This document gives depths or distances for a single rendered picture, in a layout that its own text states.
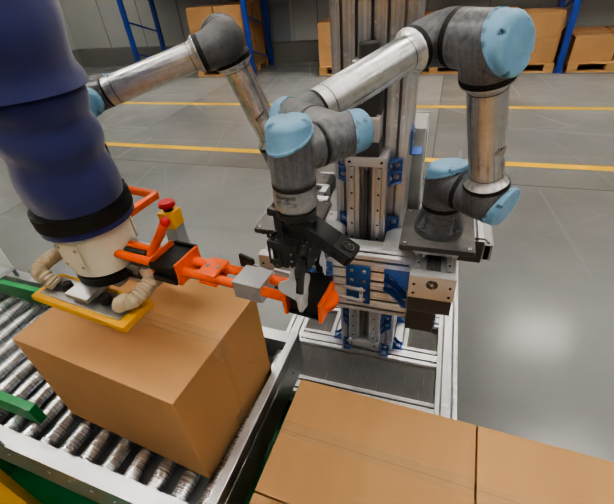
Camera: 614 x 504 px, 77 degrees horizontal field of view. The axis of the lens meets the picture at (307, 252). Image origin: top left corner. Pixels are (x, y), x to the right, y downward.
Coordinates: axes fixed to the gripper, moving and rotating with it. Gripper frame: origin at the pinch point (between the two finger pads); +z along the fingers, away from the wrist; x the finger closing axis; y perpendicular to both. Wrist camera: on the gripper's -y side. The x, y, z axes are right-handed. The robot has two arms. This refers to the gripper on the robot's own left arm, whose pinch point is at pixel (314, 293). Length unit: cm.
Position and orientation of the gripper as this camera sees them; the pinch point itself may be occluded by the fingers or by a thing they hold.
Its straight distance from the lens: 79.3
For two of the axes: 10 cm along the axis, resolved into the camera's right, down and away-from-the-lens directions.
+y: -9.0, -2.0, 3.8
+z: 0.8, 8.0, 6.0
